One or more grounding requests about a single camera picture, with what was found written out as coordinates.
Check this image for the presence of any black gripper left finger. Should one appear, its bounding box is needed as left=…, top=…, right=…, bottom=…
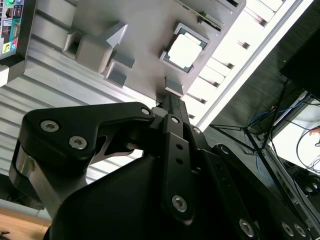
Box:
left=9, top=99, right=198, bottom=228

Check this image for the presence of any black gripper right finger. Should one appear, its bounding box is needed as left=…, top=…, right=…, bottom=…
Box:
left=171, top=94, right=314, bottom=240

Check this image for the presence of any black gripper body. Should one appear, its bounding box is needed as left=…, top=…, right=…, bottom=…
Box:
left=48, top=154, right=242, bottom=240

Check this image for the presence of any silver CPU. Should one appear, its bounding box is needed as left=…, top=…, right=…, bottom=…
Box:
left=166, top=26, right=208, bottom=72

